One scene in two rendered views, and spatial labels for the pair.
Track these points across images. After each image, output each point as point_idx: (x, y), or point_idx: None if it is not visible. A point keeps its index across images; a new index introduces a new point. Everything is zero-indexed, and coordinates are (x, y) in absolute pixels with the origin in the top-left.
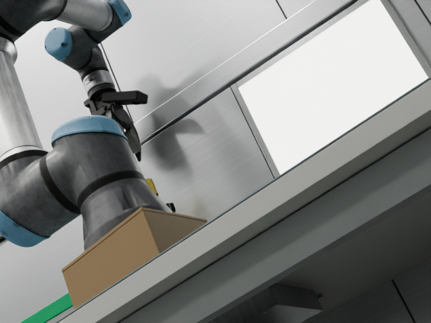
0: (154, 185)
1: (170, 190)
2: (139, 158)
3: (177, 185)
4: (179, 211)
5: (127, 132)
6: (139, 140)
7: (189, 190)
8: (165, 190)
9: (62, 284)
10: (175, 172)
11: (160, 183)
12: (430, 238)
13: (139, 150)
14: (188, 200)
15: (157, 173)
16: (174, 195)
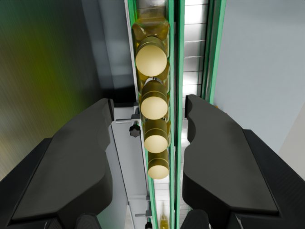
0: (148, 41)
1: (40, 69)
2: (112, 102)
3: (30, 47)
4: (63, 53)
5: (100, 199)
6: (39, 146)
7: (35, 17)
8: (41, 83)
9: (102, 225)
10: (2, 47)
11: (30, 101)
12: None
13: (107, 102)
14: (51, 27)
15: (9, 112)
16: (46, 60)
